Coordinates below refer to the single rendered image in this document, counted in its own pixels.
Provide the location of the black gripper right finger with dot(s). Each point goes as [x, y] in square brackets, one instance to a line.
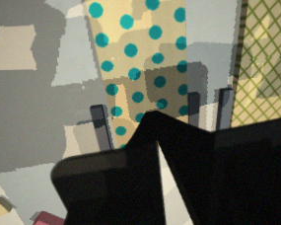
[196, 158]

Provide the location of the pink rectangular block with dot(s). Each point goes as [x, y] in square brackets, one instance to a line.
[45, 218]

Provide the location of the yellow strip with teal polka dots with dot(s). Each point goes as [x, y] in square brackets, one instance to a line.
[141, 47]

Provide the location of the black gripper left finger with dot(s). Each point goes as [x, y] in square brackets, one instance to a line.
[135, 166]

